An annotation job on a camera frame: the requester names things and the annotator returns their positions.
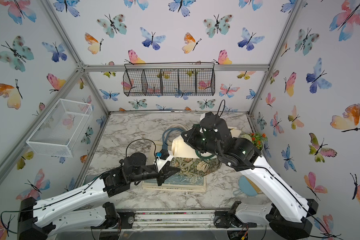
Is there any black wire wall basket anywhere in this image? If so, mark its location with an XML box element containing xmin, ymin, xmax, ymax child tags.
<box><xmin>122</xmin><ymin>62</ymin><xmax>216</xmax><ymax>98</ymax></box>

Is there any green handled canvas tote bag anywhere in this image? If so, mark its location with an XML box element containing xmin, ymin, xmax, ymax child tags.
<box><xmin>169</xmin><ymin>113</ymin><xmax>244</xmax><ymax>178</ymax></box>

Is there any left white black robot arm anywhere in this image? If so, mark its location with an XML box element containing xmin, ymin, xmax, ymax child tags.
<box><xmin>15</xmin><ymin>153</ymin><xmax>180</xmax><ymax>240</ymax></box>

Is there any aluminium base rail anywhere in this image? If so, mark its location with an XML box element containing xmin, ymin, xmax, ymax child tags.
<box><xmin>68</xmin><ymin>209</ymin><xmax>301</xmax><ymax>232</ymax></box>

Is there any starry night canvas tote bag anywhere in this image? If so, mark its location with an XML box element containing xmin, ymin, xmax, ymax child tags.
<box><xmin>142</xmin><ymin>173</ymin><xmax>207</xmax><ymax>192</ymax></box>

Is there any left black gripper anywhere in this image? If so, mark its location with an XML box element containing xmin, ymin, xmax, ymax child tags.
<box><xmin>128</xmin><ymin>162</ymin><xmax>180</xmax><ymax>187</ymax></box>

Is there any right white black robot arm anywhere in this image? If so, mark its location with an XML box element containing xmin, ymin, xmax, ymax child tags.
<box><xmin>181</xmin><ymin>112</ymin><xmax>319</xmax><ymax>240</ymax></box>

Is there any white mesh wall basket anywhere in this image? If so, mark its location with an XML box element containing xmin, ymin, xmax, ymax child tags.
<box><xmin>26</xmin><ymin>99</ymin><xmax>93</xmax><ymax>158</ymax></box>

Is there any potted artificial flower plant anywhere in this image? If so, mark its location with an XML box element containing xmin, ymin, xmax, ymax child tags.
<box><xmin>242</xmin><ymin>133</ymin><xmax>268</xmax><ymax>151</ymax></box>

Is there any blue handled canvas tote bag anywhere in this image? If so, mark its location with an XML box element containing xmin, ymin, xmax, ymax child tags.
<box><xmin>143</xmin><ymin>124</ymin><xmax>206</xmax><ymax>192</ymax></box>

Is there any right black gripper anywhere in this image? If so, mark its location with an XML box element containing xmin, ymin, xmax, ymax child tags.
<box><xmin>181</xmin><ymin>126</ymin><xmax>225</xmax><ymax>162</ymax></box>

